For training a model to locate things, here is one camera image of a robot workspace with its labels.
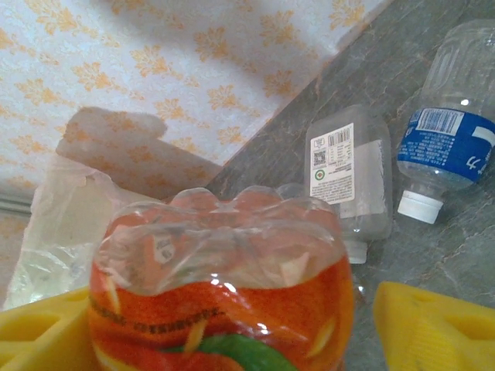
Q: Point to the pink translucent bin liner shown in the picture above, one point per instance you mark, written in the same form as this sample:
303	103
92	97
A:
58	232

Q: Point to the square clear bottle white label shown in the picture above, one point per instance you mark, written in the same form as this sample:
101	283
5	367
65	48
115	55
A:
348	162

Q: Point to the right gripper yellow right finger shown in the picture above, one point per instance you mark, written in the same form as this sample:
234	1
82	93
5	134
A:
437	336

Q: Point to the blue label clear plastic bottle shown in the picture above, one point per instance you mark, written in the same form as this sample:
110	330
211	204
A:
444	147

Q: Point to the white plastic bin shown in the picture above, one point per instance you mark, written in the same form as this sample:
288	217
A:
127	154

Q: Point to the orange label plastic bottle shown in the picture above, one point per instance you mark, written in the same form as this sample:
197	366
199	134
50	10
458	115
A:
216	309

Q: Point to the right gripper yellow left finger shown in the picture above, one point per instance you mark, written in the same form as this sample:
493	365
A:
38	336

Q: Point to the aluminium frame post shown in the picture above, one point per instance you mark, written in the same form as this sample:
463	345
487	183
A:
13	201

